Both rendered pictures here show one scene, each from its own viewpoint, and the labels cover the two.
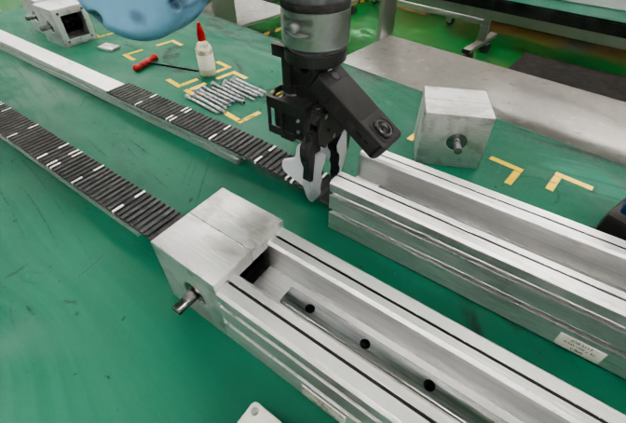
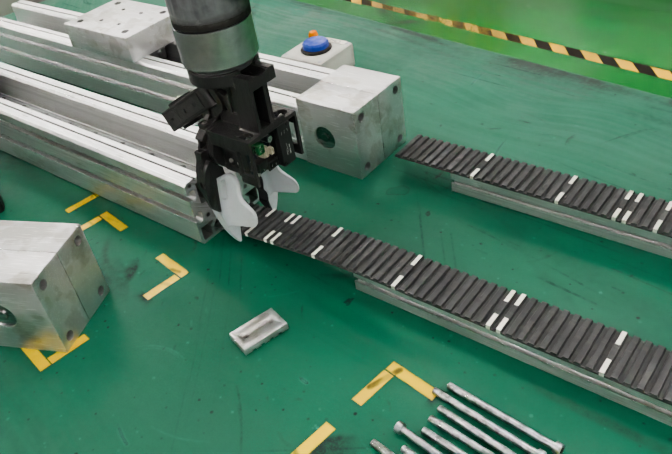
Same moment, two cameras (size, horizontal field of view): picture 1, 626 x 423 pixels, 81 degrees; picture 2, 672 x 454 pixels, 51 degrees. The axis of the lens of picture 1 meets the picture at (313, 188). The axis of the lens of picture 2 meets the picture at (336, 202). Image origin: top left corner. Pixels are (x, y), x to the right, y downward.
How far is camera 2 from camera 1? 1.07 m
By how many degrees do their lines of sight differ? 102
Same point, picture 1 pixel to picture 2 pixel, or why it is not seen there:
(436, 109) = (60, 229)
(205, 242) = (356, 80)
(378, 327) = not seen: hidden behind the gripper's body
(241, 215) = (330, 96)
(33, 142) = not seen: outside the picture
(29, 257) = (570, 148)
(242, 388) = not seen: hidden behind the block
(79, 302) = (486, 129)
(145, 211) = (456, 159)
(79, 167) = (590, 197)
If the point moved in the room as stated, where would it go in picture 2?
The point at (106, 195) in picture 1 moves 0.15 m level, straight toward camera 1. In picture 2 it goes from (516, 169) to (429, 122)
